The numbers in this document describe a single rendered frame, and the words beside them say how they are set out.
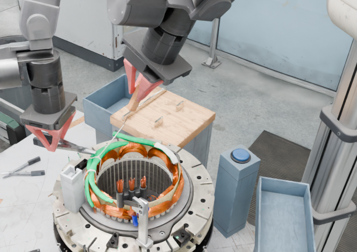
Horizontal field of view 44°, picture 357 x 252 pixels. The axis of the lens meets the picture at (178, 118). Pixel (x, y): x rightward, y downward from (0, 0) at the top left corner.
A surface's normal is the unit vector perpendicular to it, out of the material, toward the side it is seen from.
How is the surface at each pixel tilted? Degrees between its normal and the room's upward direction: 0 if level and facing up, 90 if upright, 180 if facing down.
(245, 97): 0
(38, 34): 70
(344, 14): 100
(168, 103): 0
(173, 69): 22
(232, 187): 90
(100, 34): 90
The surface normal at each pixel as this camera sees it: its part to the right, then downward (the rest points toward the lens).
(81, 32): -0.55, 0.47
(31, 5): 0.33, 0.28
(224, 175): -0.81, 0.32
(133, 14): 0.46, 0.63
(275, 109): 0.06, -0.80
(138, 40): 0.40, -0.64
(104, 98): 0.81, 0.39
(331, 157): -0.94, 0.15
